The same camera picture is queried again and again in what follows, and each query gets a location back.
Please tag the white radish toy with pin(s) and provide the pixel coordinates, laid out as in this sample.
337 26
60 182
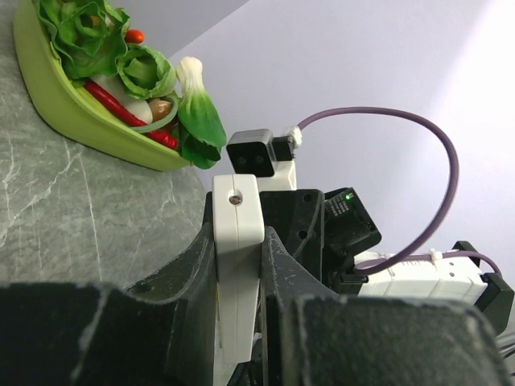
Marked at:
114 86

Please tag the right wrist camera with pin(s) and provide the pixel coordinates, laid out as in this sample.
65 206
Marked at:
270 158

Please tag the green plastic basket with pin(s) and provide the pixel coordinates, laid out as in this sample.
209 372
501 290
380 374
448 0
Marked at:
72 111

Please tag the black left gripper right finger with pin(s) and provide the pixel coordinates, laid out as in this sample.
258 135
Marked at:
313 336

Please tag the white remote control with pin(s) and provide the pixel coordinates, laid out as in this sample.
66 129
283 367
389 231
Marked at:
239 231

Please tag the green scallion toy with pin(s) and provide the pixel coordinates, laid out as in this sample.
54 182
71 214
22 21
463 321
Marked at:
174 100

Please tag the bok choy toy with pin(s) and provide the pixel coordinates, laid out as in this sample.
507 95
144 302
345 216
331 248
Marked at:
203 135

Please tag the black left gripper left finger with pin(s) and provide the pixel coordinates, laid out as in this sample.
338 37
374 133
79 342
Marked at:
159 331

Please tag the brown mushroom toy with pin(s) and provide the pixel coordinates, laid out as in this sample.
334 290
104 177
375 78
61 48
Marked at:
159 108

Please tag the green napa cabbage toy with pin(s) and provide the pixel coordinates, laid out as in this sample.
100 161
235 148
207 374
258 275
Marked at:
145 73

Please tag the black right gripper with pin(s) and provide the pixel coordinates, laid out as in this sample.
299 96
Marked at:
297 218

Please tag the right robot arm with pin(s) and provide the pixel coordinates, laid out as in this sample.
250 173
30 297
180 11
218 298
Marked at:
332 236

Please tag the green lettuce toy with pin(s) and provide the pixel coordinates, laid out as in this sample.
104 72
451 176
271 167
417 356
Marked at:
88 36

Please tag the red chili pepper toy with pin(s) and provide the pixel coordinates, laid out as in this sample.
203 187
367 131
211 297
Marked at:
119 111

